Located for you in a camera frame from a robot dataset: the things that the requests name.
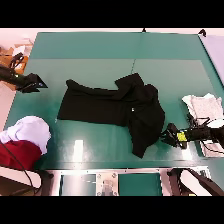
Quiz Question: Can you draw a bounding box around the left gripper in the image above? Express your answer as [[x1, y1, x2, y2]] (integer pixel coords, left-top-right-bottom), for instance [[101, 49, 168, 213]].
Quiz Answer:
[[15, 72, 49, 94]]

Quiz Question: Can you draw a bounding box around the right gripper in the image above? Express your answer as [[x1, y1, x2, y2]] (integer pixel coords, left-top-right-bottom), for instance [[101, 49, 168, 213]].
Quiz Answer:
[[175, 127, 202, 144]]

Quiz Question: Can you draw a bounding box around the white folded garment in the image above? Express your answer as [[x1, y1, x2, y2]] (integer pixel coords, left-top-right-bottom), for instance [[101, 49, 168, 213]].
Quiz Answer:
[[181, 92, 224, 158]]

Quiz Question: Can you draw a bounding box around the red garment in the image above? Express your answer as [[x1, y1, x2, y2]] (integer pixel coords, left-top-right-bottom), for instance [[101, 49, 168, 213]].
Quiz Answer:
[[0, 139, 43, 171]]

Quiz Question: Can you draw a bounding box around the black T-shirt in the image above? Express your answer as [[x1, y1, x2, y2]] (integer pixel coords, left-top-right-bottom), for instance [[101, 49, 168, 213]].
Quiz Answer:
[[57, 72, 167, 160]]

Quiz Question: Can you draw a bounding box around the black cable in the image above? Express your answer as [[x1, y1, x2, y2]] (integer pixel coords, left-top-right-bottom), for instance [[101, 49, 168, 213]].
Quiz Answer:
[[0, 141, 35, 196]]

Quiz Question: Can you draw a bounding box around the silver frame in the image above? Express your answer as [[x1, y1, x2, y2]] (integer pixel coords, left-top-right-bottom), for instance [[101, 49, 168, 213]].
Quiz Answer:
[[42, 167, 212, 197]]

